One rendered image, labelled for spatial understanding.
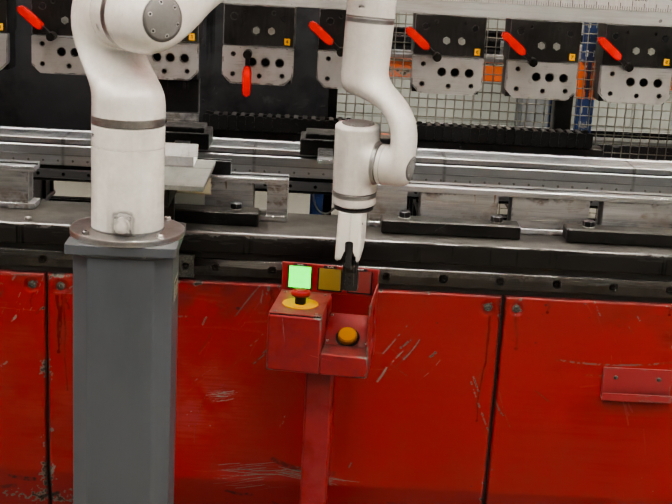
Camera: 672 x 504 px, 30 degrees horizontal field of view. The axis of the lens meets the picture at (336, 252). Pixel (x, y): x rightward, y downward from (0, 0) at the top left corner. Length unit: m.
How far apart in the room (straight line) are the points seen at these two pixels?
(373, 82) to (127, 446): 0.78
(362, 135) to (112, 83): 0.51
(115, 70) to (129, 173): 0.17
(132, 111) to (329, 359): 0.70
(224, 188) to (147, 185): 0.70
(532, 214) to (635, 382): 0.43
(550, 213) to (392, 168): 0.58
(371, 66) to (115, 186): 0.55
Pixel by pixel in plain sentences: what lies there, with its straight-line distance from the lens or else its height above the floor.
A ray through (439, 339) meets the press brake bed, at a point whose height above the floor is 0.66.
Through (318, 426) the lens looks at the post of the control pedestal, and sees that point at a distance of 2.57.
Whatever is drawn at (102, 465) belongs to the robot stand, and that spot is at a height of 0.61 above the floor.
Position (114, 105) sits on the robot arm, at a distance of 2.03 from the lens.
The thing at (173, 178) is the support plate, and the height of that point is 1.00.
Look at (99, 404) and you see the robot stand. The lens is 2.14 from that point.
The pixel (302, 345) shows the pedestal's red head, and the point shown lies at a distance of 2.45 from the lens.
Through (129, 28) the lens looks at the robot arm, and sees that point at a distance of 1.97.
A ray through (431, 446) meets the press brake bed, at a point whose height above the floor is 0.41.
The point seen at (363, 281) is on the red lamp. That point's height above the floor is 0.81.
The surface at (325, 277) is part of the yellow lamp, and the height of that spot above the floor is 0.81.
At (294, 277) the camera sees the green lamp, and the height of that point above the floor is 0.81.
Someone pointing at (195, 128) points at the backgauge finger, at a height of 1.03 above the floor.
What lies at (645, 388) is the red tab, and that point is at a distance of 2.81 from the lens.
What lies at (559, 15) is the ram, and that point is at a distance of 2.70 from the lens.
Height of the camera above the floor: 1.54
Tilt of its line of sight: 15 degrees down
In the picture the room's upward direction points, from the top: 3 degrees clockwise
